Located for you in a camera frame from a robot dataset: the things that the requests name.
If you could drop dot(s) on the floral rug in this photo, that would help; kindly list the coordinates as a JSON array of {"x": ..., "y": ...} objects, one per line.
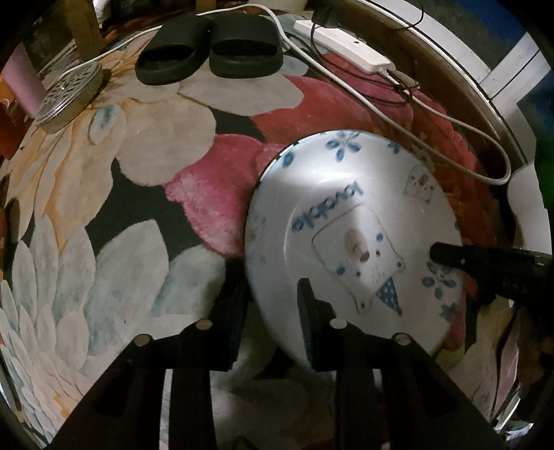
[{"x": 151, "y": 130}]

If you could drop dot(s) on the white plate with bear print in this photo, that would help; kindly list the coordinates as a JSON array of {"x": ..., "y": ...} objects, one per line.
[{"x": 346, "y": 194}]

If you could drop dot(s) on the black slide slipper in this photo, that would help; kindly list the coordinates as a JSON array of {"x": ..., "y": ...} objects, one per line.
[
  {"x": 173, "y": 52},
  {"x": 246, "y": 47}
]

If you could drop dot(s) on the white framed blue door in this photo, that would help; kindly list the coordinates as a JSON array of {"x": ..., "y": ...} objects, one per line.
[{"x": 446, "y": 47}]

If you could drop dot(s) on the white power strip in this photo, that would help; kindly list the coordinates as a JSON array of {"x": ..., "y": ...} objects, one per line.
[{"x": 342, "y": 43}]

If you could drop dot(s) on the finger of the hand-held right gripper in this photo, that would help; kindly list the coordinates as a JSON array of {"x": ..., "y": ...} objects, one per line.
[
  {"x": 458, "y": 257},
  {"x": 497, "y": 287}
]

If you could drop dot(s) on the wooden stool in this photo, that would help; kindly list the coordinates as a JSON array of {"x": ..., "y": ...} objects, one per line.
[{"x": 86, "y": 26}]

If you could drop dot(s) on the pink cylinder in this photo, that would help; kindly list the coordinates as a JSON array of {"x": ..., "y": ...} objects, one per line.
[{"x": 19, "y": 82}]

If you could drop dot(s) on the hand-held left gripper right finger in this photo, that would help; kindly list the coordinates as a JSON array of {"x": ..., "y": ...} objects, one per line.
[{"x": 308, "y": 329}]

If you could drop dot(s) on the round perforated metal tin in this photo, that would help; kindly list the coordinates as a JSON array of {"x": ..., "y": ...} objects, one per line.
[{"x": 65, "y": 93}]

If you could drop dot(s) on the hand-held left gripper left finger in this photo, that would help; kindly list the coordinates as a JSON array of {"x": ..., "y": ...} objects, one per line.
[{"x": 237, "y": 333}]

